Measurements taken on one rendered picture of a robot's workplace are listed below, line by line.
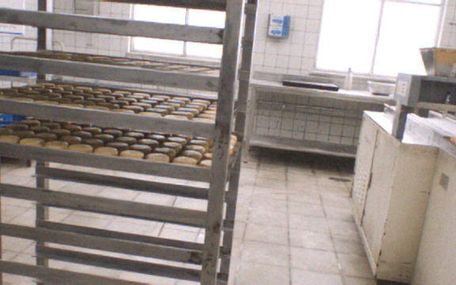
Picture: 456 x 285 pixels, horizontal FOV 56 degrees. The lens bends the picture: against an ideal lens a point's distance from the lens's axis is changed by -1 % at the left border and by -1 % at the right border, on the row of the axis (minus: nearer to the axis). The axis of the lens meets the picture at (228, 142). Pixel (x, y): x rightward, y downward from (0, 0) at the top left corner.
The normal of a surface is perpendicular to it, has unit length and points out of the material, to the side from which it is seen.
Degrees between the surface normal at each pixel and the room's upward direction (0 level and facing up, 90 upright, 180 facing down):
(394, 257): 90
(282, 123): 90
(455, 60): 115
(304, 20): 90
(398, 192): 90
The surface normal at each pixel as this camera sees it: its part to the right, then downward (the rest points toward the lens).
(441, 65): -0.18, 0.59
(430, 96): -0.16, 0.19
